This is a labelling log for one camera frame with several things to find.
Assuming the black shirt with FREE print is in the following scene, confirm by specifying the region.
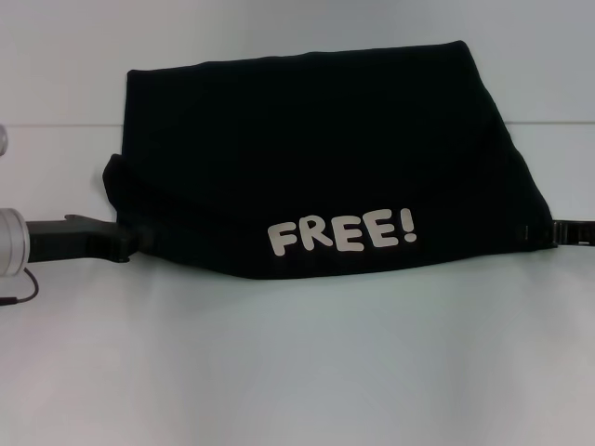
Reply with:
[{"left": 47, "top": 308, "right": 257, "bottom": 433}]
[{"left": 101, "top": 40, "right": 559, "bottom": 282}]

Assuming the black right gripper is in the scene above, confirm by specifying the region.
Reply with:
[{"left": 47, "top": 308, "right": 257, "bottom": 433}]
[{"left": 552, "top": 220, "right": 595, "bottom": 247}]

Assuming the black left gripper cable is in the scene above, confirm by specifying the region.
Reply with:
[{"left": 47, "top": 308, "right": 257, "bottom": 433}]
[{"left": 0, "top": 268, "right": 39, "bottom": 307}]

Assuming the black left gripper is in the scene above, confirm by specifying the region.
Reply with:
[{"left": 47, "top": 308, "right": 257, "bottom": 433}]
[{"left": 26, "top": 213, "right": 137, "bottom": 265}]

